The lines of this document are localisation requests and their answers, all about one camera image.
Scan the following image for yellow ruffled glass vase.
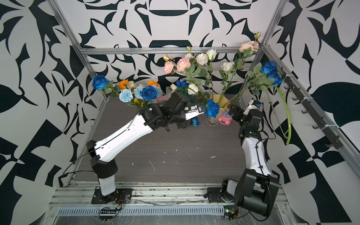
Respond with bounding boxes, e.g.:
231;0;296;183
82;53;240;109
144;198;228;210
210;95;230;122

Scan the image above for blue rose spray stem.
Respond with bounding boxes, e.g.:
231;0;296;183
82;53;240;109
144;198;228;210
228;61;283;102

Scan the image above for single blue rose stem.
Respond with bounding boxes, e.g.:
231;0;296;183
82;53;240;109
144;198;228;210
190;100;220;127

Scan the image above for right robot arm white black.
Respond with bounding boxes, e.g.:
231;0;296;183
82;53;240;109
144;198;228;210
220;100;280;220

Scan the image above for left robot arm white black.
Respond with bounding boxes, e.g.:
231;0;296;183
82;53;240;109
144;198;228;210
86;92;204;197

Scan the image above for pink alarm clock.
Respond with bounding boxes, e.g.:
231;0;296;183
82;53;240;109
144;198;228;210
218;114;233;126

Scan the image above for white plush toy pink shirt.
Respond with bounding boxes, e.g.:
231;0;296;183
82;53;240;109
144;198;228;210
156;95;169;103

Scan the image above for blue white tulip bunch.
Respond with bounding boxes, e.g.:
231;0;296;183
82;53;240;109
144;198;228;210
170;79;199;103

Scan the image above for blue orange mixed bouquet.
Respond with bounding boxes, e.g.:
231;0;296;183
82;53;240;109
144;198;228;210
92;75;164;109

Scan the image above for pink rose stem left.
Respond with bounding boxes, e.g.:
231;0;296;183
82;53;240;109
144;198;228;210
163;55;194;80

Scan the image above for pink rose stem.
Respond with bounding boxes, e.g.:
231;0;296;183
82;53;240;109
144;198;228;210
219;32;261;100
163;55;194;80

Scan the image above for pink rose stem right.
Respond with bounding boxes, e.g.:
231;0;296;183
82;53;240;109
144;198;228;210
219;32;261;100

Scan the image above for white rose stems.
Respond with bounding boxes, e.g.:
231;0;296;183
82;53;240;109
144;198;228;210
184;47;223;100

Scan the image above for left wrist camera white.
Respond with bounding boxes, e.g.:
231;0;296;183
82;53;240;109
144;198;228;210
184;105;205;120

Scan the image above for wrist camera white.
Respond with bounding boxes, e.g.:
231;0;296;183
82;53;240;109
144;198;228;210
243;99;262;115
184;105;205;120

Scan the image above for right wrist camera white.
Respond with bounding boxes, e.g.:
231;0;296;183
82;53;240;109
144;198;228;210
243;99;262;115

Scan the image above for green bent hose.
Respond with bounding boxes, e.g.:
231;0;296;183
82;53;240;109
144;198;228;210
264;85;292;146

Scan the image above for black hook rail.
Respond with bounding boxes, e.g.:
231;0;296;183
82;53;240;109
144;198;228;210
281;67;345;150

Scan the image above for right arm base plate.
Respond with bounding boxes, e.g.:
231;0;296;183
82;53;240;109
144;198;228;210
203;187;234;203

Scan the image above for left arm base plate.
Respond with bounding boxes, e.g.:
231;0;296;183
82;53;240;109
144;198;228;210
91;188;133;204

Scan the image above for right controller board with wires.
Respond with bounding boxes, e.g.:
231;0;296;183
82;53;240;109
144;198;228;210
224;205;249;221

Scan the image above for controller board with wires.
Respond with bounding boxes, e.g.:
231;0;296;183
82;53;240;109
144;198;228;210
98;204;122;222
224;205;249;221

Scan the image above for left controller board with wires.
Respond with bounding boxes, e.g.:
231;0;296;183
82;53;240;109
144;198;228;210
98;204;122;222

